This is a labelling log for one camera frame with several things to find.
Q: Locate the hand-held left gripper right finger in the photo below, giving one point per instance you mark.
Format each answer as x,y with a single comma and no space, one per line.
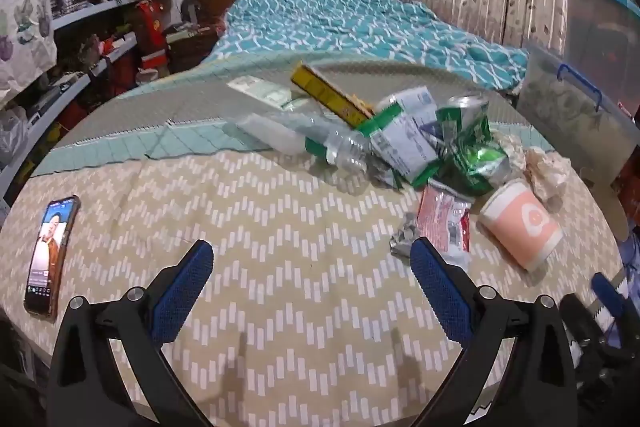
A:
440,292

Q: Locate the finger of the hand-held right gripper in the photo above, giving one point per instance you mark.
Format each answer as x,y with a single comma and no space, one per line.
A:
577,317
607,294

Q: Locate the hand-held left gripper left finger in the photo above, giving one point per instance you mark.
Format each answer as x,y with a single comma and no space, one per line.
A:
182,292

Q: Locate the silver foil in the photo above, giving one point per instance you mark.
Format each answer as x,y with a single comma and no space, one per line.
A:
402,239

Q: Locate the red white wrapper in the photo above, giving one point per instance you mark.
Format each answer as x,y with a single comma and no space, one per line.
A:
440,217

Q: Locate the beige trash bin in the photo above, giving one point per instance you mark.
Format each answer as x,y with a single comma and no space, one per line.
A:
612,207

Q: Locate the pink paper cup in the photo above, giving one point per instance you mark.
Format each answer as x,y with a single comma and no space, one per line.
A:
520,227

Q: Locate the green foil bag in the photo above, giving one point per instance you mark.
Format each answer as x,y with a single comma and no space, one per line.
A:
475,167

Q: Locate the white paper ball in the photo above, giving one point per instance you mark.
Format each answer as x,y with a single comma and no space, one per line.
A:
547,172

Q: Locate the green white carton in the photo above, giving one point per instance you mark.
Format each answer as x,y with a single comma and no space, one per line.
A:
400,147

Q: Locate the crushed green can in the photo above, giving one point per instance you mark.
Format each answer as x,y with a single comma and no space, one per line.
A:
465,117

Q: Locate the clear plastic bottle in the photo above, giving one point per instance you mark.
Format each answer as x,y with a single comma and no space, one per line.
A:
300,134

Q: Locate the green white packet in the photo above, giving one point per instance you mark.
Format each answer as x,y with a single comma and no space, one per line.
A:
260,89

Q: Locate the yellow cardboard box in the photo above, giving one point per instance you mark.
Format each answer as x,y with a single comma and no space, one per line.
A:
325,94

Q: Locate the blue cloth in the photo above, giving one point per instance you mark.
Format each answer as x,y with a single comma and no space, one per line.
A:
631,257

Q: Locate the beige chevron bed mat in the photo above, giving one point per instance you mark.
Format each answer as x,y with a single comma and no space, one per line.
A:
275,232

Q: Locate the smartphone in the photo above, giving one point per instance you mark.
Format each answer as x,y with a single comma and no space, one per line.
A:
47,252

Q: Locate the small crumpled paper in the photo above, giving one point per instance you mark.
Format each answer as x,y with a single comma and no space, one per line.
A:
507,149

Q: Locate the dark wooden nightstand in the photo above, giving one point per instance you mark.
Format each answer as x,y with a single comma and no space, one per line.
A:
190,44

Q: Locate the red gift box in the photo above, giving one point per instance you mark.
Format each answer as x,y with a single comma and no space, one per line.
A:
150,32

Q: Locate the storage bin teal lid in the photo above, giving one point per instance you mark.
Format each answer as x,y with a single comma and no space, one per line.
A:
595,22

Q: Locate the teal patterned blanket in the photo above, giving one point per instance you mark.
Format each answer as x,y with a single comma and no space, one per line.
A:
350,27

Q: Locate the grey shelf unit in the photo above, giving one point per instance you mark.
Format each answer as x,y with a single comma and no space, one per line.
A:
85,12

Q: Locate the floral printed cloth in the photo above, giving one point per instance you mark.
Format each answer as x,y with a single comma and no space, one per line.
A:
25,7

